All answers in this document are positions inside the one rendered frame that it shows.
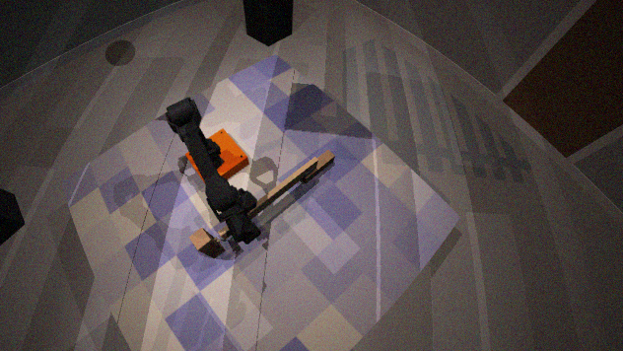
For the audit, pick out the long brown wooden beam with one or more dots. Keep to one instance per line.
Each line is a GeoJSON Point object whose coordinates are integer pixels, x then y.
{"type": "Point", "coordinates": [276, 192]}

